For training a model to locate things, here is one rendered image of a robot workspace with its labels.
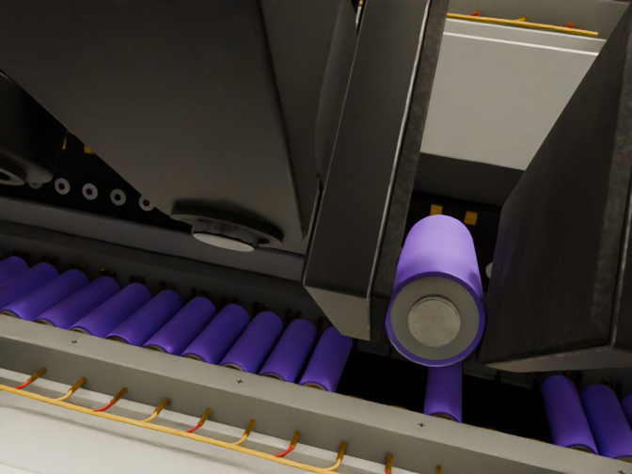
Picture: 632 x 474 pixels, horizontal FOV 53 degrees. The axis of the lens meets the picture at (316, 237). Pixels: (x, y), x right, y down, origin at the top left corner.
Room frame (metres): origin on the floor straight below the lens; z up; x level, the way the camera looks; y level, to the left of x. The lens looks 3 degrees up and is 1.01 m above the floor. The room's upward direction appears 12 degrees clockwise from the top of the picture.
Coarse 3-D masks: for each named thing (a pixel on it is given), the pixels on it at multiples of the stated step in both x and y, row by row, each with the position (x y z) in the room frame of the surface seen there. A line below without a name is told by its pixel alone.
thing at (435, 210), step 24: (72, 144) 0.42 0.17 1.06; (72, 168) 0.42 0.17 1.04; (96, 168) 0.42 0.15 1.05; (0, 192) 0.44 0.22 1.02; (24, 192) 0.44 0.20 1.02; (48, 192) 0.43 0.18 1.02; (72, 192) 0.43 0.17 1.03; (120, 216) 0.43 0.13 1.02; (144, 216) 0.42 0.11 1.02; (168, 216) 0.42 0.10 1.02; (408, 216) 0.38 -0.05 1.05; (456, 216) 0.38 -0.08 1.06; (480, 216) 0.37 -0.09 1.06; (480, 240) 0.38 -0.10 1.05; (480, 264) 0.38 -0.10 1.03
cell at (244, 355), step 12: (264, 312) 0.37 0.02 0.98; (252, 324) 0.36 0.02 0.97; (264, 324) 0.35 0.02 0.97; (276, 324) 0.36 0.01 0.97; (252, 336) 0.34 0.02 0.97; (264, 336) 0.35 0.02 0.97; (276, 336) 0.36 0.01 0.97; (240, 348) 0.33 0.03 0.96; (252, 348) 0.33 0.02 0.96; (264, 348) 0.34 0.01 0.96; (228, 360) 0.31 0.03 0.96; (240, 360) 0.32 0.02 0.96; (252, 360) 0.32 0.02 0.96; (264, 360) 0.34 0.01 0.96; (252, 372) 0.32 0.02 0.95
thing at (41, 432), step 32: (32, 224) 0.44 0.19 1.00; (64, 224) 0.43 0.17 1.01; (96, 224) 0.43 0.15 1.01; (128, 224) 0.42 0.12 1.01; (192, 256) 0.42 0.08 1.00; (224, 256) 0.41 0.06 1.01; (256, 256) 0.41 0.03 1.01; (288, 256) 0.40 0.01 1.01; (384, 352) 0.39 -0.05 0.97; (512, 384) 0.37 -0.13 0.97; (0, 416) 0.28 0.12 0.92; (32, 416) 0.29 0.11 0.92; (64, 416) 0.29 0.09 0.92; (96, 416) 0.29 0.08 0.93; (0, 448) 0.27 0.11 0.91; (32, 448) 0.27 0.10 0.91; (64, 448) 0.27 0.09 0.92; (96, 448) 0.27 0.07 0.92; (128, 448) 0.28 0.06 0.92; (160, 448) 0.28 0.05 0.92; (192, 448) 0.28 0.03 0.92; (224, 448) 0.28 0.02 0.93
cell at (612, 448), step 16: (592, 400) 0.33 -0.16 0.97; (608, 400) 0.33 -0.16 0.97; (592, 416) 0.32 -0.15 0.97; (608, 416) 0.31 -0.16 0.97; (624, 416) 0.32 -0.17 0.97; (592, 432) 0.31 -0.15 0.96; (608, 432) 0.30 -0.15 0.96; (624, 432) 0.30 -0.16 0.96; (608, 448) 0.29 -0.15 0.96; (624, 448) 0.29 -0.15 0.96
